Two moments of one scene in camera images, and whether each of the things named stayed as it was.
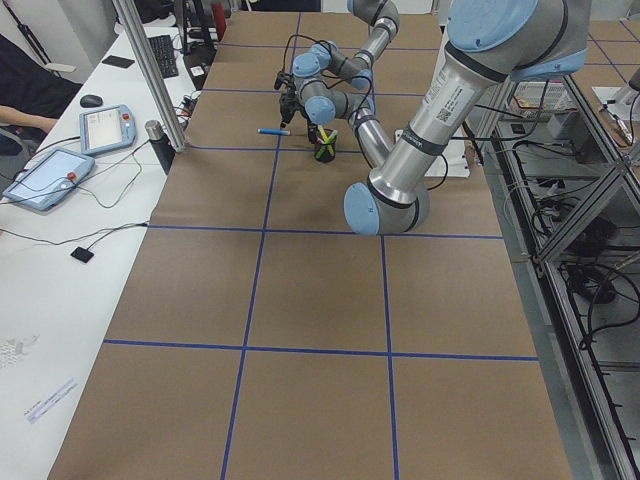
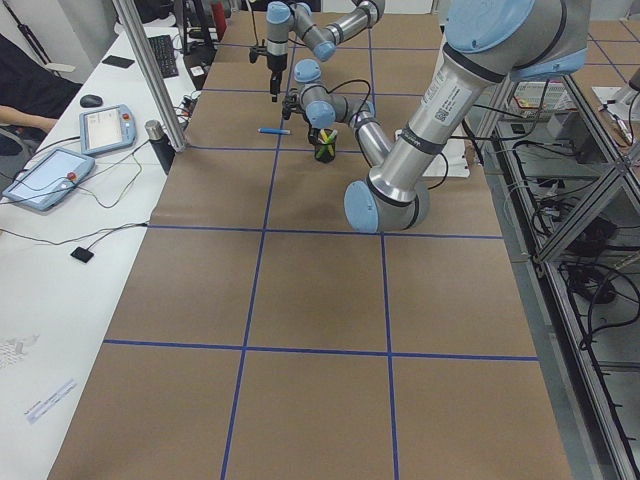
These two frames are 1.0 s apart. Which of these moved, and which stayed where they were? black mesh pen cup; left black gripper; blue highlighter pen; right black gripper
Moved: right black gripper
Stayed: blue highlighter pen; black mesh pen cup; left black gripper
